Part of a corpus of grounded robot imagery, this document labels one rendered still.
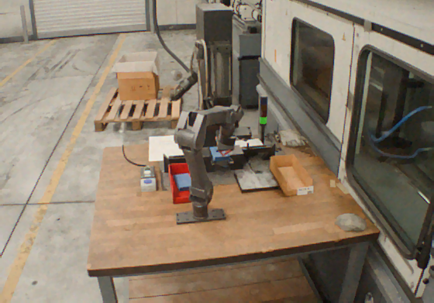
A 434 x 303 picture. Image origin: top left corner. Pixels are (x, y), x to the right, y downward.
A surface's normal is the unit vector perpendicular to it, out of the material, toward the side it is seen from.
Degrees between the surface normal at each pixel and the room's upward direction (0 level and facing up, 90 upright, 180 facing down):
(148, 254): 0
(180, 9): 90
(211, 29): 90
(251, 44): 90
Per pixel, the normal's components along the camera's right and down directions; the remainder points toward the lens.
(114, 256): -0.02, -0.90
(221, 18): 0.16, 0.43
